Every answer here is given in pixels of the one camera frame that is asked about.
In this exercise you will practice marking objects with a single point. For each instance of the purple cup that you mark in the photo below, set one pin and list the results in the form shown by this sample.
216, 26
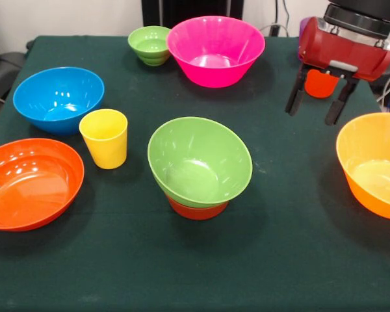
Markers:
302, 26

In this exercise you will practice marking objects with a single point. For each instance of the small orange bowl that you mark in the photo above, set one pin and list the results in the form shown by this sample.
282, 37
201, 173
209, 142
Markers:
198, 213

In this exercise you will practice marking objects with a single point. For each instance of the blue bowl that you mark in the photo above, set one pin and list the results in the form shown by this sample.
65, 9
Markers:
58, 97

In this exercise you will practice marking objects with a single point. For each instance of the dark grey chair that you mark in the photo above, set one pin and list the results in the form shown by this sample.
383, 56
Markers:
3, 74

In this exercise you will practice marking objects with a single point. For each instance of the black power adapter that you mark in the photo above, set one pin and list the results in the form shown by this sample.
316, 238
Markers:
274, 30

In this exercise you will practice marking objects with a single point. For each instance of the large green bowl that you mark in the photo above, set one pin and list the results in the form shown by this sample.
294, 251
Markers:
198, 162

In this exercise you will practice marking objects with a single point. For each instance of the orange cup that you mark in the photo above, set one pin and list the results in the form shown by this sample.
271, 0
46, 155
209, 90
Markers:
320, 86

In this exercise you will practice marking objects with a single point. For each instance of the wide shallow orange bowl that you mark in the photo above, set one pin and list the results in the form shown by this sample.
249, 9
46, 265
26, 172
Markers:
29, 185

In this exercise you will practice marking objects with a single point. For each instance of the large pink bowl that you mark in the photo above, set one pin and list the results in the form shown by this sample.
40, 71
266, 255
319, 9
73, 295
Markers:
214, 42

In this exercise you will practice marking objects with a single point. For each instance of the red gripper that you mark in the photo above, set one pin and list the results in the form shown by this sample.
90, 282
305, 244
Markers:
344, 53

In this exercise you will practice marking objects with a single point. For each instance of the large yellow-orange bowl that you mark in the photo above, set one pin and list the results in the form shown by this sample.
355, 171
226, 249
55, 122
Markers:
370, 143

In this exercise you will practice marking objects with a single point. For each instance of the small black knob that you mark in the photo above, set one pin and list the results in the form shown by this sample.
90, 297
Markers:
30, 45

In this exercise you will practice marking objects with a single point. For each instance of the yellow cup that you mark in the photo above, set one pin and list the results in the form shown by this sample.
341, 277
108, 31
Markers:
105, 146

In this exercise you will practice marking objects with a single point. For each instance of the dark green tablecloth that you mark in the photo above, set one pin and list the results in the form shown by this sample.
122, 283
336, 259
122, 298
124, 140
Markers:
182, 260

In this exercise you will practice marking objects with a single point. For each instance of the small green ribbed bowl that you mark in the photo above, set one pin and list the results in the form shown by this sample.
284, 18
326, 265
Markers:
149, 44

